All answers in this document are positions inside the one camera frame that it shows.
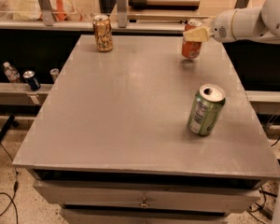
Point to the left metal bracket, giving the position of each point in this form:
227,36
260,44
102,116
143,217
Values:
47,15

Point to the middle metal bracket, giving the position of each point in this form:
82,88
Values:
122,13

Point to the orange coke can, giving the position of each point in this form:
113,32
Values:
191,50

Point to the gold soda can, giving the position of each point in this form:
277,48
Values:
102,32

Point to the grey drawer cabinet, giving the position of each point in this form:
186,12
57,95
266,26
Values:
114,130

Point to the silver can on shelf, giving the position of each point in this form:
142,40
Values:
54,73

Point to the orange white bag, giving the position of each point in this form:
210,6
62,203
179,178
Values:
29,10

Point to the brass drawer knob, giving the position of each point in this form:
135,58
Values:
144,204

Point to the green soda can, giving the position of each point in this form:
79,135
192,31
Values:
206,108

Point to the dark blue soda can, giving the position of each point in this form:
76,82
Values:
31,80

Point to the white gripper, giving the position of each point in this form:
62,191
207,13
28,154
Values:
222,27

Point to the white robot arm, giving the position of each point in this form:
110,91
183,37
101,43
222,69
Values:
258,24

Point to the clear plastic water bottle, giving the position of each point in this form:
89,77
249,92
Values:
12,73

